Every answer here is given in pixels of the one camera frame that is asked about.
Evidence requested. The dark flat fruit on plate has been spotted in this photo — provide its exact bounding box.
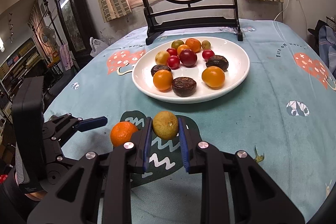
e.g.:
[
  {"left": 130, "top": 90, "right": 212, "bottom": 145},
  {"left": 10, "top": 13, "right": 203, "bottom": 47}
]
[{"left": 172, "top": 77, "right": 197, "bottom": 97}]

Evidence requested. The dark fruit behind left persimmon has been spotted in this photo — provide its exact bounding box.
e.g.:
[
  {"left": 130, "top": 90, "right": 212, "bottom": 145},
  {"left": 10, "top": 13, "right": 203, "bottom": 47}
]
[{"left": 151, "top": 64, "right": 171, "bottom": 76}]

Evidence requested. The dark red plum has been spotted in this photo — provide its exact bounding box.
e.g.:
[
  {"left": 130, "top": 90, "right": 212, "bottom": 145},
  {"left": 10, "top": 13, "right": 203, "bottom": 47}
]
[{"left": 179, "top": 49, "right": 198, "bottom": 67}]

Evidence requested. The blue clothes pile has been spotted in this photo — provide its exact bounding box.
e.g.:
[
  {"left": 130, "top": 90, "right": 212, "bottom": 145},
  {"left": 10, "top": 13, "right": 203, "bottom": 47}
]
[{"left": 318, "top": 26, "right": 336, "bottom": 75}]

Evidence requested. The red tomato edge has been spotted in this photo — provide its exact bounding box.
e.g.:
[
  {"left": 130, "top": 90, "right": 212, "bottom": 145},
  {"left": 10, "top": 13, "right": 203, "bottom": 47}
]
[{"left": 166, "top": 48, "right": 178, "bottom": 56}]

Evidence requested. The dark wooden framed cabinet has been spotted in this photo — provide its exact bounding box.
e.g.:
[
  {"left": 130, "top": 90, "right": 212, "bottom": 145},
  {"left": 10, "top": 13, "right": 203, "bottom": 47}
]
[{"left": 54, "top": 0, "right": 96, "bottom": 58}]

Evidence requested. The yellow-green fruit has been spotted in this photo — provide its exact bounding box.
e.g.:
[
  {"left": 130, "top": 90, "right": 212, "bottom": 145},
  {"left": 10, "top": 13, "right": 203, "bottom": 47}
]
[{"left": 153, "top": 111, "right": 179, "bottom": 140}]

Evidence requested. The yellow-brown small round fruit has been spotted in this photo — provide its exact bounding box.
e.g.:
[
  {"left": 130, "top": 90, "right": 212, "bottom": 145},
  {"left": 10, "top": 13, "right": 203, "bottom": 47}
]
[{"left": 201, "top": 40, "right": 211, "bottom": 50}]

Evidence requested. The standing electric fan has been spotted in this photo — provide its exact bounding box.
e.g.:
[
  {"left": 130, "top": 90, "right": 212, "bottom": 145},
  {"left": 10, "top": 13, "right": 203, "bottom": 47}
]
[{"left": 40, "top": 26, "right": 58, "bottom": 50}]

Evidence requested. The green-brown plum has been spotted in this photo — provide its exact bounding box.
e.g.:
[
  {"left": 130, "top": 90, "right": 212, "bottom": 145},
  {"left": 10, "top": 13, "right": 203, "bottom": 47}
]
[{"left": 171, "top": 40, "right": 184, "bottom": 50}]

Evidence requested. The large dark wrinkled fruit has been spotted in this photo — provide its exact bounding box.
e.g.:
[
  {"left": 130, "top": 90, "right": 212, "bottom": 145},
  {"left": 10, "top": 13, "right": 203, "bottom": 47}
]
[{"left": 206, "top": 55, "right": 229, "bottom": 71}]

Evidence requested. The green stem scrap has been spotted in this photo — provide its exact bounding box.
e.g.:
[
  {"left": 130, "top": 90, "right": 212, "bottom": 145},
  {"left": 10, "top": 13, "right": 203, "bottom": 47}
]
[{"left": 254, "top": 146, "right": 265, "bottom": 163}]

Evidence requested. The large orange tangerine front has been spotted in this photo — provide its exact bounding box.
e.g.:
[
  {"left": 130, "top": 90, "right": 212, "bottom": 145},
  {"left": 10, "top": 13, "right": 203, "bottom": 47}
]
[{"left": 185, "top": 38, "right": 202, "bottom": 53}]

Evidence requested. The orange persimmon right on plate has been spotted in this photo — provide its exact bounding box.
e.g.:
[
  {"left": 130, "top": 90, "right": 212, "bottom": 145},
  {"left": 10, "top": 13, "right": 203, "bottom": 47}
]
[{"left": 202, "top": 66, "right": 226, "bottom": 89}]

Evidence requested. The white oval plate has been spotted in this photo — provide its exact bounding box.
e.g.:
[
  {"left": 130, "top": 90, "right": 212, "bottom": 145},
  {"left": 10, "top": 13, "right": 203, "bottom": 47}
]
[{"left": 132, "top": 36, "right": 251, "bottom": 104}]

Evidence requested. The red tomato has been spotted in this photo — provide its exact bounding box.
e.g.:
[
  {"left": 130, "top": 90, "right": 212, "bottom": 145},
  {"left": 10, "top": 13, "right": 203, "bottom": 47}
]
[
  {"left": 202, "top": 50, "right": 215, "bottom": 61},
  {"left": 167, "top": 56, "right": 180, "bottom": 70}
]

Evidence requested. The smooth orange persimmon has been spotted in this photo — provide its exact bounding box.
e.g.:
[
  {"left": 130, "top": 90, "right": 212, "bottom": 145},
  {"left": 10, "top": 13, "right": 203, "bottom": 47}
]
[{"left": 177, "top": 44, "right": 190, "bottom": 55}]

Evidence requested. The white plastic bag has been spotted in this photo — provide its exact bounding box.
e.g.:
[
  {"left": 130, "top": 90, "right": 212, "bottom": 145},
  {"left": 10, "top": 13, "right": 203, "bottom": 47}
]
[{"left": 89, "top": 37, "right": 108, "bottom": 57}]

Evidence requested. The light blue patterned tablecloth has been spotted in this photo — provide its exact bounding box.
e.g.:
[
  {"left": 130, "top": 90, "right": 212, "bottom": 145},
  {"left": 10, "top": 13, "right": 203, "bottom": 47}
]
[{"left": 45, "top": 20, "right": 335, "bottom": 221}]

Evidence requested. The yellow spotted fruit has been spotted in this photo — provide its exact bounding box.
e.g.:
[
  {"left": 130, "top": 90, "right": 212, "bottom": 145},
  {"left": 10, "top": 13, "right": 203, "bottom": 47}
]
[{"left": 155, "top": 51, "right": 170, "bottom": 66}]

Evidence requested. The person's left hand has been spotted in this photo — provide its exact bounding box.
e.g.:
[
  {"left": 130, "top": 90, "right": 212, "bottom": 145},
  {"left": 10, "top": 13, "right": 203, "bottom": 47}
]
[{"left": 26, "top": 190, "right": 47, "bottom": 201}]

